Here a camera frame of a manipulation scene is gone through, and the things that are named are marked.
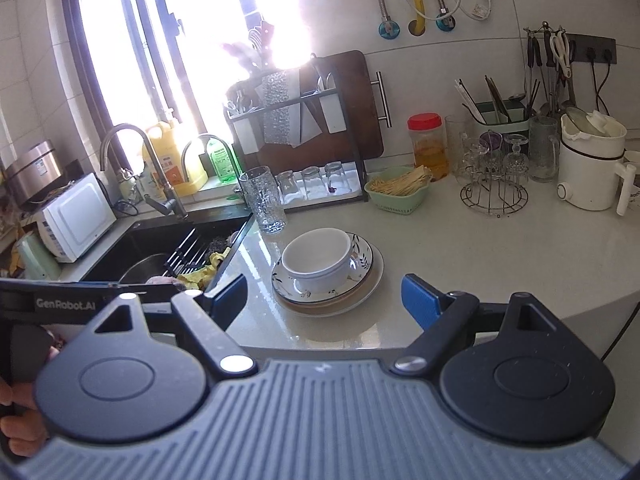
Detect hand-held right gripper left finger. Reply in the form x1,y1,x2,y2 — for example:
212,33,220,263
92,274,258,380

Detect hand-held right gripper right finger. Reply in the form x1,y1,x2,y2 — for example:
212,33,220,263
390,273,551,377

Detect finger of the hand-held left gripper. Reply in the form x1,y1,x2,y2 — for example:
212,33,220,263
75,281,182,295

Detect white plate black leaf print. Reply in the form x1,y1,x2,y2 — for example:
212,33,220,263
272,232,375,304

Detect white plate pink flower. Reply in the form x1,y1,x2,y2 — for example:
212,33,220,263
272,245,386,317

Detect white ceramic bowl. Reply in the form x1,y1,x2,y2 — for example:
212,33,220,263
281,228,354,286

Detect person's left hand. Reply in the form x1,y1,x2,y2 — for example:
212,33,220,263
0,345,60,459

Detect yellow cloth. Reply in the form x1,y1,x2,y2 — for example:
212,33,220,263
177,252,234,291

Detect black sink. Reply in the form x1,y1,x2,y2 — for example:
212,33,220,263
80,210,254,292

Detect pale green jug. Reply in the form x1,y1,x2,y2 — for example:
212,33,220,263
12,232,61,281

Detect black roll-up sink rack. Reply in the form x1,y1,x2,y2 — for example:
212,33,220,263
165,230,212,277

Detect white microwave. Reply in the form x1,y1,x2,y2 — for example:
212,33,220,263
35,172,117,264

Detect tall steel faucet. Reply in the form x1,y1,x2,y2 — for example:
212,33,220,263
99,123,189,221

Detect green plastic basket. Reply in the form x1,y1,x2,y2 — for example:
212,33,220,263
364,165,433,216

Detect tall textured glass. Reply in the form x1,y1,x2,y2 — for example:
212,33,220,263
239,166,288,235

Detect pale dried noodle sticks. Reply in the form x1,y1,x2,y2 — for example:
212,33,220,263
372,167,432,195

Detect small clear glass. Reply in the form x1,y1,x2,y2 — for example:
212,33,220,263
301,166,326,201
324,161,350,195
276,170,301,206

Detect silver rice cooker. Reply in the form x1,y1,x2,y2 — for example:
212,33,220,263
2,141,66,206

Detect yellow detergent bottle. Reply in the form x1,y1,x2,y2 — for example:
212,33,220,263
142,121,209,197

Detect green bottle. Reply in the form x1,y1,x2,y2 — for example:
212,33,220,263
206,137,241,184

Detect clear jar red lid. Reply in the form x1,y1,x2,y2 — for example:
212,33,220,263
406,113,448,182

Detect clear stemmed goblet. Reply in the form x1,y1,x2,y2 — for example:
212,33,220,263
466,137,492,177
502,133,530,177

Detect black dish rack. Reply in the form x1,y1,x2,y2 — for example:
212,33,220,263
223,55,369,204

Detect clear glass tumbler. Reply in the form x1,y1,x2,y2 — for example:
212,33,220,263
444,115,472,182

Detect small steel faucet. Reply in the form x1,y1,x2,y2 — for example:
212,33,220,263
181,133,246,196

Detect glass pitcher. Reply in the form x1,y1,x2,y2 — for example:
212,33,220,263
528,116,561,184

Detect textured clear knife holder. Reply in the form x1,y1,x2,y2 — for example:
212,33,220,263
255,71,294,146

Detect white chopsticks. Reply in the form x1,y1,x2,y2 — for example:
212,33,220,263
454,79,486,124

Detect white cutlery caddy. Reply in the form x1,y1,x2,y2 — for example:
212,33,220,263
300,87,339,136

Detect green utensil holder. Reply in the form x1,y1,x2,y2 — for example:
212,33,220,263
472,101,531,147

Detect white electric cooking pot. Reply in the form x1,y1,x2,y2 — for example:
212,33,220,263
556,108,639,217

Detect wooden cutting board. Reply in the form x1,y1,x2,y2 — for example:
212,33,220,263
227,50,385,162

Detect brown chopsticks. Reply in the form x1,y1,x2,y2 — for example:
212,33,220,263
484,75,511,124

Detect hanging metal utensils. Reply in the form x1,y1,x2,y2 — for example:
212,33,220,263
529,66,577,117

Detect white scissors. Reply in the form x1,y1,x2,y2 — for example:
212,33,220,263
549,30,574,79

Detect black power strip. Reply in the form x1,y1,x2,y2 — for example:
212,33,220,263
565,33,619,65

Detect wire glass rack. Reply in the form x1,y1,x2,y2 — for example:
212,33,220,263
460,135,530,219

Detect metal bar handle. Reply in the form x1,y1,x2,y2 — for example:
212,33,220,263
370,71,392,129

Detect dark window frame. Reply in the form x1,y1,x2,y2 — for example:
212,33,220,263
59,0,261,137

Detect black power cable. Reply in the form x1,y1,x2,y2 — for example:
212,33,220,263
591,56,614,117

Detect metal hook rail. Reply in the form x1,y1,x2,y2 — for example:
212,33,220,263
524,21,566,37

